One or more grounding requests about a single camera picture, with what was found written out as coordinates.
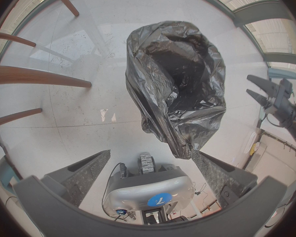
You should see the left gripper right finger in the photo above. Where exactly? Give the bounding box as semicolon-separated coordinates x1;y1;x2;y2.
191;148;259;210

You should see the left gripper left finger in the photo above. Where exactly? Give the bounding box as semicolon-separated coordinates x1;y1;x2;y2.
41;150;111;208

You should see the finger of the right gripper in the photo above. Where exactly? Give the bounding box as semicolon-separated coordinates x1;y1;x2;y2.
247;75;280;96
246;89;273;108

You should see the black plastic bag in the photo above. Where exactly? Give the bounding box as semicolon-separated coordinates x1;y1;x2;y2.
125;21;227;160

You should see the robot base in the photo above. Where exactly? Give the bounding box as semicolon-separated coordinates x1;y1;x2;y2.
102;152;196;225

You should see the white chair with wooden legs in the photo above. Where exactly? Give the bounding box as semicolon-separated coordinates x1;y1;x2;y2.
0;0;92;131

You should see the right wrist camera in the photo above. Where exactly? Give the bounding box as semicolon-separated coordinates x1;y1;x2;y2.
280;78;294;100

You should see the black cable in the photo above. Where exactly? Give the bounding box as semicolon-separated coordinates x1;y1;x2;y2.
102;162;129;222

